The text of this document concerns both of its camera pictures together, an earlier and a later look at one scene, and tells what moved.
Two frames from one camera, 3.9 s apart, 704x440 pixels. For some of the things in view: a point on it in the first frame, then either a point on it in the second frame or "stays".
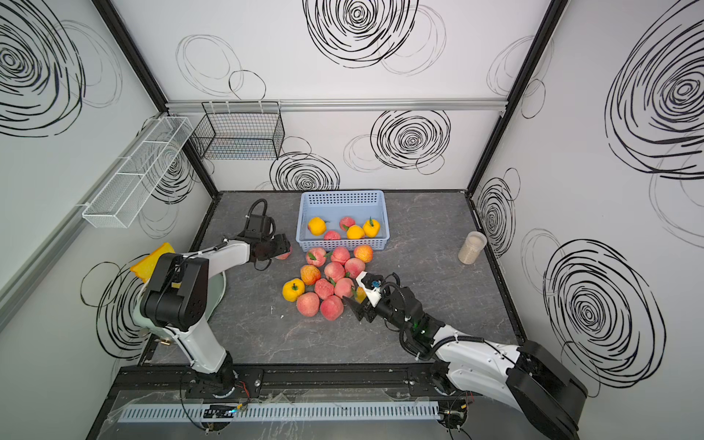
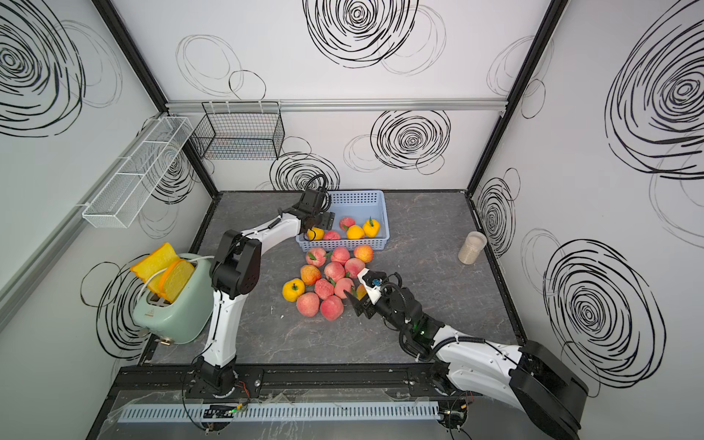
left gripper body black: [274, 246] → [323, 220]
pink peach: [332, 236] stays
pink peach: [307, 303] stays
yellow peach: [292, 289] stays
